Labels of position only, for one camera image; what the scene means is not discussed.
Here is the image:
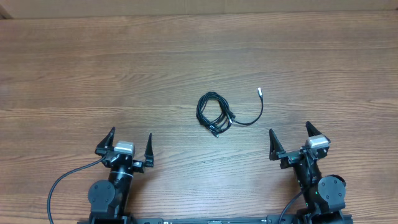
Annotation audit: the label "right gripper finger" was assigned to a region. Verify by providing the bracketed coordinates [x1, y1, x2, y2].
[269, 129, 285, 161]
[305, 121, 322, 137]

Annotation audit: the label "black usb cables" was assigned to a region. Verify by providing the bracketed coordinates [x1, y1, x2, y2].
[195, 87, 264, 138]

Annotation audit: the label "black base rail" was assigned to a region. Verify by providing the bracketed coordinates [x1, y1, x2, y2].
[77, 214, 354, 224]

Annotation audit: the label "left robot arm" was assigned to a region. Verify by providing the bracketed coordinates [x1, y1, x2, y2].
[88, 128, 154, 223]

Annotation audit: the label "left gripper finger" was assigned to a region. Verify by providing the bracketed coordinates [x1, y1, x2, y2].
[144, 133, 154, 167]
[95, 127, 116, 156]

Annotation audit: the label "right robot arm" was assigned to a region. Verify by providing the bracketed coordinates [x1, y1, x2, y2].
[267, 121, 353, 224]

